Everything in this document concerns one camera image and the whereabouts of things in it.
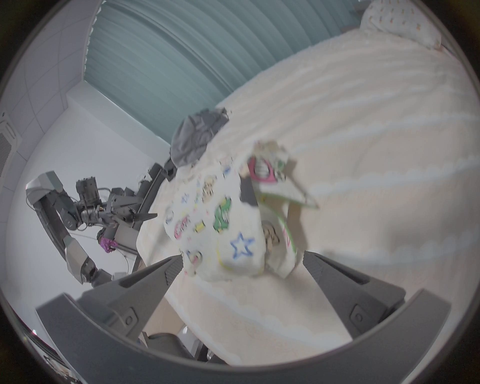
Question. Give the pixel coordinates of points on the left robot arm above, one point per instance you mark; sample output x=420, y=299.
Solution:
x=75, y=251

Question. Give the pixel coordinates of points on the bed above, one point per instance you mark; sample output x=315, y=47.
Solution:
x=375, y=150

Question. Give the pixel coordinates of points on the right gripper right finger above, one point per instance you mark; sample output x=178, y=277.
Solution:
x=356, y=300

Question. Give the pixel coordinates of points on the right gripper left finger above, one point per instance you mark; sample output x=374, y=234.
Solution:
x=131, y=300

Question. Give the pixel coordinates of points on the blue-green curtain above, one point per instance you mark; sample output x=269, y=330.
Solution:
x=187, y=56

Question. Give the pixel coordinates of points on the grey garment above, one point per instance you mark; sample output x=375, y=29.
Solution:
x=191, y=142

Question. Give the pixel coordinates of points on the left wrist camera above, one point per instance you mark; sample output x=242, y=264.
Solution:
x=88, y=191

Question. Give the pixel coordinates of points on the white printed pillow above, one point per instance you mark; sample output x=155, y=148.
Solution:
x=401, y=18

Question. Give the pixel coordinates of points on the white printed pyjama top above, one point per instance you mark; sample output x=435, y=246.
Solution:
x=225, y=243

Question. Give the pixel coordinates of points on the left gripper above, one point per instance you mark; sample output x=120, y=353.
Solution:
x=118, y=208

